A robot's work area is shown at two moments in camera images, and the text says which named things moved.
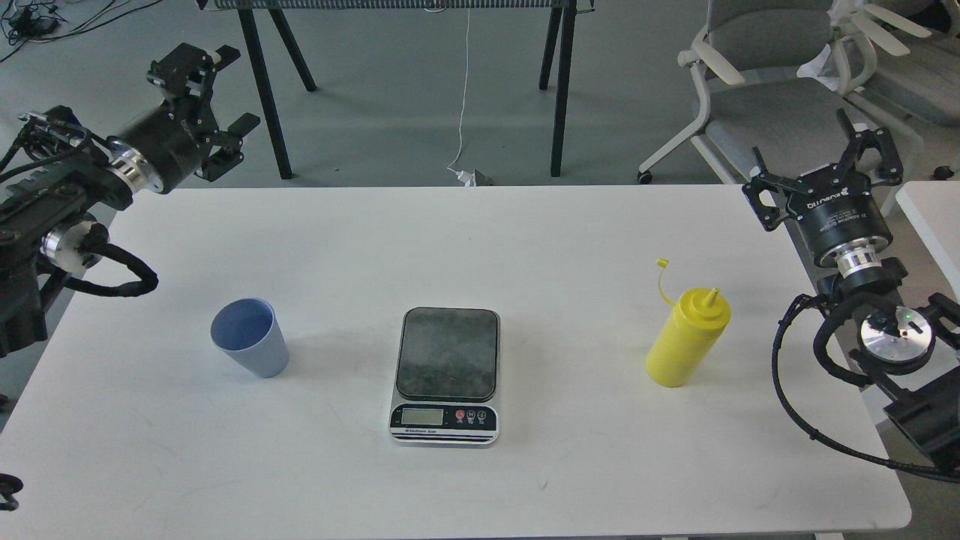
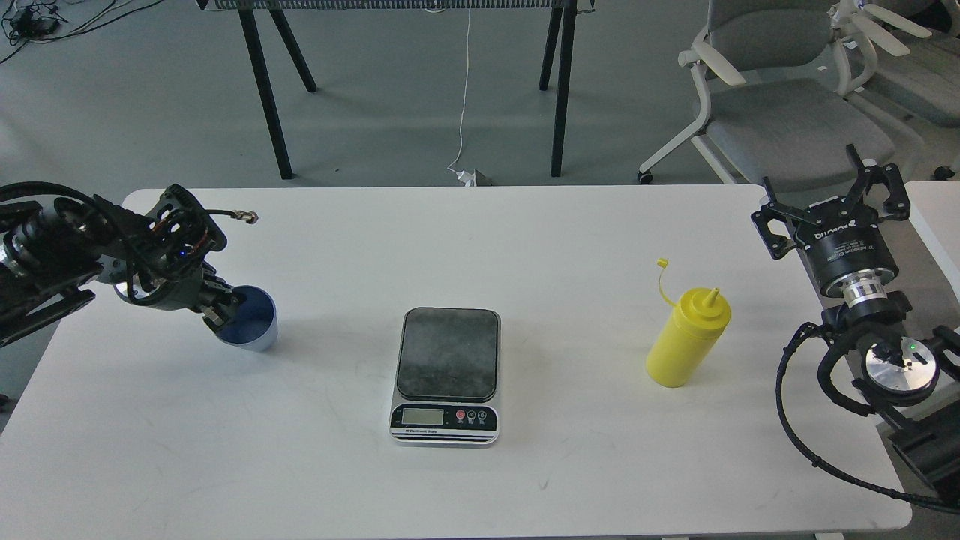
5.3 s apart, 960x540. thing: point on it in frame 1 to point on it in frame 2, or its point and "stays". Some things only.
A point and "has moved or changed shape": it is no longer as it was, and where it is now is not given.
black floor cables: (34, 22) stays
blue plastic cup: (248, 331) has moved or changed shape
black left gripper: (164, 148) to (166, 268)
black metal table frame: (257, 16) stays
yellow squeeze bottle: (694, 326) stays
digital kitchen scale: (447, 387) stays
